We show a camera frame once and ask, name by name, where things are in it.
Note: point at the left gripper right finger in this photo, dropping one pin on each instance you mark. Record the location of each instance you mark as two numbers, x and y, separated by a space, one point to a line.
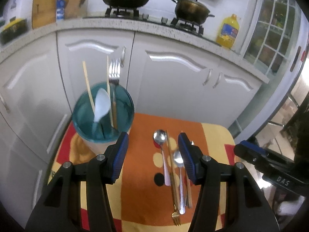
191 156

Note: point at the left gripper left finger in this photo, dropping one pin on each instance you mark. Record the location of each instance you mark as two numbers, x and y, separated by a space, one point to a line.
115 155

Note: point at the steel spoon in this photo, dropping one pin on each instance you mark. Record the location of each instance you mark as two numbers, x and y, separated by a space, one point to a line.
179 162
160 138

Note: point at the white plastic spoon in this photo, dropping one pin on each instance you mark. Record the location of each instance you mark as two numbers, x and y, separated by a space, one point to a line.
102 104

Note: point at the gold fork with dark handle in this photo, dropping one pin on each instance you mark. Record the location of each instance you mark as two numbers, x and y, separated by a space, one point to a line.
175 215

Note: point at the silver steel fork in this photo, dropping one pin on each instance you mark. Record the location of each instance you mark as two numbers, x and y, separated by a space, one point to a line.
114 70

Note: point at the gloved left hand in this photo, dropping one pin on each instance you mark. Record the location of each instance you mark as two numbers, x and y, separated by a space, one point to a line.
290 207

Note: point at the teal rimmed utensil holder cup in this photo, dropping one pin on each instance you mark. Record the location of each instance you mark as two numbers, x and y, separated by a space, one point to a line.
98 136

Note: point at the orange yellow patterned mat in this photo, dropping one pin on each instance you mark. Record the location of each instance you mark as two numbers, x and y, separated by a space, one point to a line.
139 200

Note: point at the light bamboo chopstick in cup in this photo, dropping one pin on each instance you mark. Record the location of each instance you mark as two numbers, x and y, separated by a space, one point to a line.
88 86

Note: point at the black gas stove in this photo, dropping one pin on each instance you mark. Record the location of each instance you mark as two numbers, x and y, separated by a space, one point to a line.
133 14

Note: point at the yellow cooking oil bottle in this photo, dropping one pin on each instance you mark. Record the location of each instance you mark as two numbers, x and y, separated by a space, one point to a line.
228 31

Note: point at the bronze stock pot with lid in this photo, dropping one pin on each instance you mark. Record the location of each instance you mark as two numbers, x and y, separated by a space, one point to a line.
192 10

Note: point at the wooden knife block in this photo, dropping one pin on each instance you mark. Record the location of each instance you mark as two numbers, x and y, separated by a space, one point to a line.
72 9

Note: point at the yellow lidded black casserole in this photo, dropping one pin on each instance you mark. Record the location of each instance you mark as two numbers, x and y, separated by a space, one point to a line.
12 30

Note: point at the blue white salt bag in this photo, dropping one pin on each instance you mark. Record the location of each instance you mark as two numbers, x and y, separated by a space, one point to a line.
60 10

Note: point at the wooden cutting board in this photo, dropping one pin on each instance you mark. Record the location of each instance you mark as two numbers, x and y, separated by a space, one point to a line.
43 12

